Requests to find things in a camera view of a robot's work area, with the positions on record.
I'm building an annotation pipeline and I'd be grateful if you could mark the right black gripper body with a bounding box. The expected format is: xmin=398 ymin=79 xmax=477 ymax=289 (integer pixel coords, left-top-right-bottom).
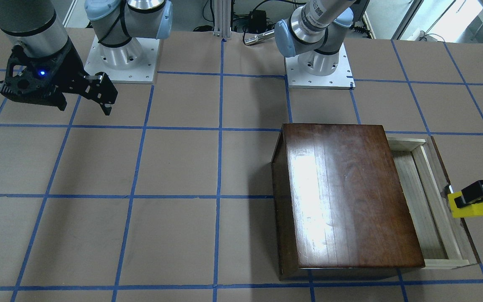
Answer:
xmin=52 ymin=40 xmax=118 ymax=105

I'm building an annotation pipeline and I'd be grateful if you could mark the yellow block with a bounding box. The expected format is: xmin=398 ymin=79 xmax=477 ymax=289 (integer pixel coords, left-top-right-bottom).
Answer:
xmin=447 ymin=191 xmax=483 ymax=218

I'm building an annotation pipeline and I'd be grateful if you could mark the wooden drawer with white handle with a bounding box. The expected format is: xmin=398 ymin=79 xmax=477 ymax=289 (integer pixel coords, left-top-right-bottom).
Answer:
xmin=387 ymin=136 xmax=481 ymax=269

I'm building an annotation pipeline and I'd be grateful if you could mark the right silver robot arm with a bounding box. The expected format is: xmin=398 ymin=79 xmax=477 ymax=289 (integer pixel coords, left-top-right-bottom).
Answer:
xmin=0 ymin=0 xmax=173 ymax=115

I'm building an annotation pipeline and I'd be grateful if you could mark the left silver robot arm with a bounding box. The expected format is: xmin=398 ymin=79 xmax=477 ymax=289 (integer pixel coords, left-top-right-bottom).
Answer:
xmin=274 ymin=0 xmax=483 ymax=209

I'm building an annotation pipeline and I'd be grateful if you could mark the dark wooden drawer box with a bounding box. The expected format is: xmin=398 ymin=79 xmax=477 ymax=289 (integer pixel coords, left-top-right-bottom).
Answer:
xmin=271 ymin=123 xmax=426 ymax=281

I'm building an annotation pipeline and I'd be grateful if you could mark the black power supply box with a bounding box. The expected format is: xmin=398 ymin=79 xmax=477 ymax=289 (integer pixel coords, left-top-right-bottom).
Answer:
xmin=248 ymin=9 xmax=267 ymax=31

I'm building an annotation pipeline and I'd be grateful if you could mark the silver cylindrical connector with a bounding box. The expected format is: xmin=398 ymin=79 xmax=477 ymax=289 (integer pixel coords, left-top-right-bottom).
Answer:
xmin=243 ymin=29 xmax=275 ymax=46

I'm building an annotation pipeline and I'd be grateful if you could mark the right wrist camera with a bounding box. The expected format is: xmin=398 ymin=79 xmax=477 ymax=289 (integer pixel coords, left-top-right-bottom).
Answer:
xmin=0 ymin=41 xmax=61 ymax=107

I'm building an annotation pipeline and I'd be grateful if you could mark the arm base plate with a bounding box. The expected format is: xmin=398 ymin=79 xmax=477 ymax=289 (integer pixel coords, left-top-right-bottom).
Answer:
xmin=84 ymin=36 xmax=161 ymax=84
xmin=284 ymin=43 xmax=356 ymax=89

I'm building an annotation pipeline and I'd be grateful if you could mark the rear aluminium frame post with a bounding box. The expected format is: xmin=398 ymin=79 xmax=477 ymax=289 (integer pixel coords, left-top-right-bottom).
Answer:
xmin=210 ymin=0 xmax=233 ymax=42

